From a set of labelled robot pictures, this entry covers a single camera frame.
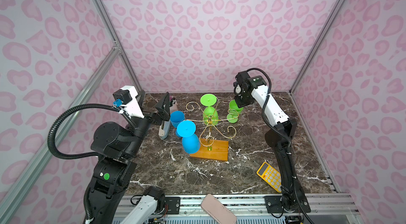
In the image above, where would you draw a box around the blue glass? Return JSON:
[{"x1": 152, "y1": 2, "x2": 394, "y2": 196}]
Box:
[
  {"x1": 176, "y1": 120, "x2": 200, "y2": 154},
  {"x1": 170, "y1": 111, "x2": 185, "y2": 137}
]

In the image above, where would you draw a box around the green glass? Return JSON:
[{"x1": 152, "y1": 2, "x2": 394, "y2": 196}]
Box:
[
  {"x1": 227, "y1": 99, "x2": 243, "y2": 124},
  {"x1": 200, "y1": 94, "x2": 219, "y2": 126}
]

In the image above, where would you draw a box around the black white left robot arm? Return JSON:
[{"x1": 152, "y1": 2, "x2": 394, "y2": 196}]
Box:
[{"x1": 84, "y1": 90, "x2": 170, "y2": 224}]

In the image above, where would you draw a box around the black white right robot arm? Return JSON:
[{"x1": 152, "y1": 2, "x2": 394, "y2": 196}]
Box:
[{"x1": 233, "y1": 68, "x2": 311, "y2": 215}]

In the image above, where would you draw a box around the orange wooden rack base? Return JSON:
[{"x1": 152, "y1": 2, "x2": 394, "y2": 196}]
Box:
[{"x1": 189, "y1": 139, "x2": 229, "y2": 162}]

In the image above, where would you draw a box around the pink pen holder cup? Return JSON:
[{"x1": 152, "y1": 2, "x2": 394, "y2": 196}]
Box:
[{"x1": 170, "y1": 96, "x2": 178, "y2": 114}]

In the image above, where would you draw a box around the white grey stapler tool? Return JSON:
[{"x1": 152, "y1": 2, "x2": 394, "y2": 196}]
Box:
[{"x1": 159, "y1": 121, "x2": 171, "y2": 139}]

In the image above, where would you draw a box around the yellow calculator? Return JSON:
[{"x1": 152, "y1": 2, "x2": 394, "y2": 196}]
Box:
[{"x1": 256, "y1": 162, "x2": 281, "y2": 193}]

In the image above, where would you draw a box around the pink phone case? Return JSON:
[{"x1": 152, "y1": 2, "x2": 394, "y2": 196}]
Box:
[{"x1": 200, "y1": 194, "x2": 237, "y2": 224}]

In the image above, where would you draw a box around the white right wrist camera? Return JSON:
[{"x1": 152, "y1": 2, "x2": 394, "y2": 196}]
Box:
[{"x1": 233, "y1": 82, "x2": 242, "y2": 96}]

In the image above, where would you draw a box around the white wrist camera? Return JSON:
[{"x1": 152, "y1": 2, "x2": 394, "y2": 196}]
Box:
[
  {"x1": 233, "y1": 82, "x2": 242, "y2": 96},
  {"x1": 113, "y1": 86, "x2": 144, "y2": 118}
]

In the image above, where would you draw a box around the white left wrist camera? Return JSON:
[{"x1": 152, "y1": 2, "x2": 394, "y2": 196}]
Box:
[{"x1": 113, "y1": 86, "x2": 144, "y2": 118}]

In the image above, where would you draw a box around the gold wire glass rack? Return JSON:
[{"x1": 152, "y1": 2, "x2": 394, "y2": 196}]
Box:
[{"x1": 186, "y1": 101, "x2": 237, "y2": 146}]

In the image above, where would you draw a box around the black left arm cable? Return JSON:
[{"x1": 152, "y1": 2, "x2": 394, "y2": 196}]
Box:
[{"x1": 47, "y1": 103, "x2": 139, "y2": 224}]

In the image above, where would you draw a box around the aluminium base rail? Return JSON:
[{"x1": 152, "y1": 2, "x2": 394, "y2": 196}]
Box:
[{"x1": 113, "y1": 193, "x2": 363, "y2": 224}]

